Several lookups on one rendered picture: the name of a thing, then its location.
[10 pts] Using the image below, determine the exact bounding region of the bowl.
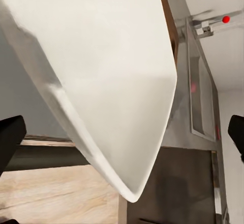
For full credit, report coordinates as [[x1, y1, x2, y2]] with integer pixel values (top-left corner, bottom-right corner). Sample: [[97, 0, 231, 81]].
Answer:
[[0, 0, 177, 203]]

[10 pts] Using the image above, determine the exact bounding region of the cutting board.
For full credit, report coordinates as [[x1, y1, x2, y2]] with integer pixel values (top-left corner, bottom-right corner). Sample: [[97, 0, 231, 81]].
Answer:
[[161, 0, 179, 65]]

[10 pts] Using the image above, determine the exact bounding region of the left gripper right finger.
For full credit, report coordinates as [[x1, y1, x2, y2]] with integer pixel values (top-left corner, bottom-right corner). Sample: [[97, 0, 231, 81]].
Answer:
[[228, 115, 244, 156]]

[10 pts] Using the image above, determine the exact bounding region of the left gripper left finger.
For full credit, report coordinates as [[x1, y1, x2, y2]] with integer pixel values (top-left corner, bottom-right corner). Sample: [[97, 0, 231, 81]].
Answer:
[[0, 115, 27, 175]]

